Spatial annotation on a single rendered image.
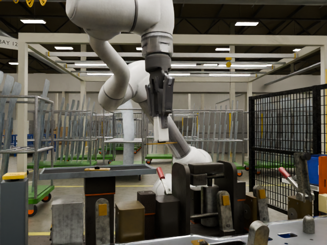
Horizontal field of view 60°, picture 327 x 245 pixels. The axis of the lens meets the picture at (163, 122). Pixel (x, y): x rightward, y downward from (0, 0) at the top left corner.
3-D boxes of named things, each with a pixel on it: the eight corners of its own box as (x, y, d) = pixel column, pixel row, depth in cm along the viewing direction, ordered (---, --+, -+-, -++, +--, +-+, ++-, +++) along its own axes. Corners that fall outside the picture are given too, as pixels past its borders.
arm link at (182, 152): (182, 191, 163) (202, 165, 175) (202, 195, 151) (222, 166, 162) (104, 79, 137) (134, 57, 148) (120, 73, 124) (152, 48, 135)
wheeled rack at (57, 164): (18, 176, 751) (19, 110, 754) (32, 170, 850) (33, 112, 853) (91, 175, 766) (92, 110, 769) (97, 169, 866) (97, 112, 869)
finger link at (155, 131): (154, 116, 79) (153, 116, 80) (155, 141, 79) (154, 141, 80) (163, 116, 81) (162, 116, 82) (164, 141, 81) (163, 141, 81)
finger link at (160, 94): (165, 78, 81) (167, 77, 80) (169, 116, 79) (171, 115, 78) (153, 77, 79) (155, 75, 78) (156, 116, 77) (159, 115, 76)
